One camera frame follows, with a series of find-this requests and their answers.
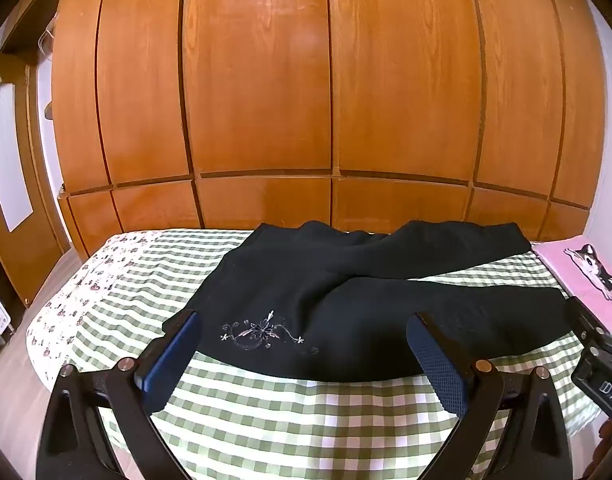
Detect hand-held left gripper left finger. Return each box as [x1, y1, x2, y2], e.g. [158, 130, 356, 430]
[38, 309, 204, 480]

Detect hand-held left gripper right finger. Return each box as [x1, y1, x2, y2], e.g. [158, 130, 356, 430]
[407, 311, 574, 480]

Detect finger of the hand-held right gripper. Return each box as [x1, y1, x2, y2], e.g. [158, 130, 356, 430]
[563, 297, 612, 345]

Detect black embroidered pants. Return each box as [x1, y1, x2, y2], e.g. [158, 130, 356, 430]
[162, 220, 577, 383]

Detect pink cat print pillow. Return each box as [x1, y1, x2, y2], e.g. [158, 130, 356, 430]
[531, 241, 612, 336]

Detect floral bed sheet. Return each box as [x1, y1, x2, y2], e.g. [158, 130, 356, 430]
[25, 230, 162, 391]

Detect green checked blanket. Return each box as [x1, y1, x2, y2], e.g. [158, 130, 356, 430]
[68, 227, 607, 480]

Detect wooden door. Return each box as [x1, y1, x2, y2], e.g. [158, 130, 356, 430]
[0, 52, 71, 308]

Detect white sheet on door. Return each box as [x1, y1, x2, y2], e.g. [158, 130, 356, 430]
[0, 85, 34, 233]

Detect wooden wardrobe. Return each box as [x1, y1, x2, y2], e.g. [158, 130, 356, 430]
[51, 0, 609, 261]

